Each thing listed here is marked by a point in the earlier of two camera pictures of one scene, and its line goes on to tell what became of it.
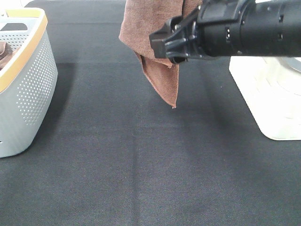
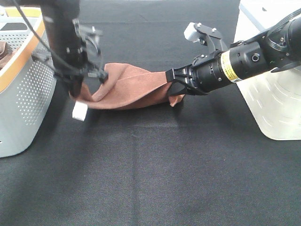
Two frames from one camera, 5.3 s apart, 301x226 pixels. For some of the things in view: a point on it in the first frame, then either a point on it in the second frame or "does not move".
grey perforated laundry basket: (28, 77) does not move
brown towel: (140, 18) -> (126, 86)
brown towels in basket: (5, 53) does not move
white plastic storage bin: (271, 86) does not move
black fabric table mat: (115, 152) does not move
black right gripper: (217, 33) -> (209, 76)
